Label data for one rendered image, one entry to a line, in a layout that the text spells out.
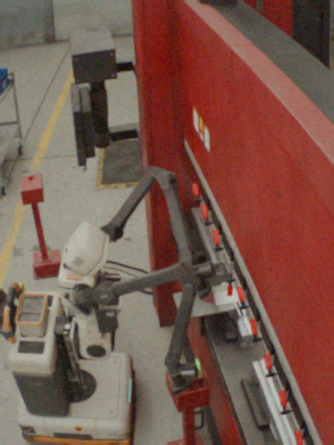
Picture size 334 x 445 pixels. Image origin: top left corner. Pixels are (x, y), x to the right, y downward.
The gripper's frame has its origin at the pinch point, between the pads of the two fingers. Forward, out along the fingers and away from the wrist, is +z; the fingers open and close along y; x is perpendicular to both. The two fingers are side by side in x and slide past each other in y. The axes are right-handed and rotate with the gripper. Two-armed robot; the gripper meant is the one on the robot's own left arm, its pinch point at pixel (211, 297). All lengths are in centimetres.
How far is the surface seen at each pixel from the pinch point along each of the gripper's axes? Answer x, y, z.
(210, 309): 2.2, -6.2, 0.7
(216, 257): -6.6, 34.3, 9.0
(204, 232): -5, 56, 8
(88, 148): 27, 100, -50
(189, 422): 42, -33, 43
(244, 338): -6.4, -24.4, 10.8
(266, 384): -10, -57, 11
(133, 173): 55, 282, 84
